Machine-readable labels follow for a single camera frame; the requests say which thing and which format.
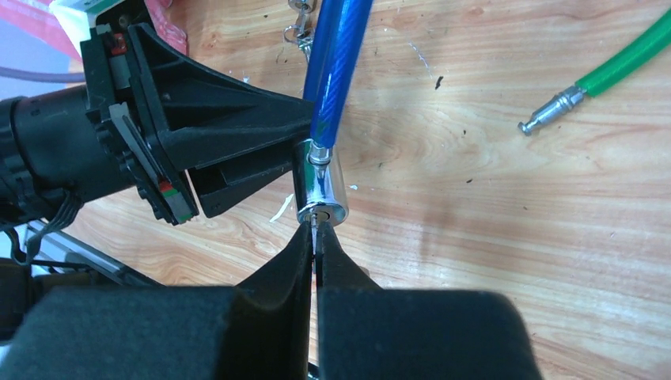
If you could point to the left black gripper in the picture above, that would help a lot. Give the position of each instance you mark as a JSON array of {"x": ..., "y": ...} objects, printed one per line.
[{"x": 157, "y": 112}]

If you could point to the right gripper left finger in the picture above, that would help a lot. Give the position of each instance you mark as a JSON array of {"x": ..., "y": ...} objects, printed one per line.
[{"x": 258, "y": 329}]

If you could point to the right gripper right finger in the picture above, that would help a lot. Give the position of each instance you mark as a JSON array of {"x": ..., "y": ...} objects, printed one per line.
[{"x": 369, "y": 332}]

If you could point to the blue cable lock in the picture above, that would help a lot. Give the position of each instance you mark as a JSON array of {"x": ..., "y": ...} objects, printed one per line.
[{"x": 339, "y": 28}]

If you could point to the silver key pair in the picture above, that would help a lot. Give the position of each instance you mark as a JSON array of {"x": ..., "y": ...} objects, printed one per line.
[
  {"x": 314, "y": 229},
  {"x": 300, "y": 33}
]

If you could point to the green cable lock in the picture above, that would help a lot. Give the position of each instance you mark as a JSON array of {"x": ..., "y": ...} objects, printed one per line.
[{"x": 628, "y": 60}]

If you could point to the pink patterned garment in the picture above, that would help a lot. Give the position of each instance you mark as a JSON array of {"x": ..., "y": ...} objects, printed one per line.
[{"x": 63, "y": 25}]

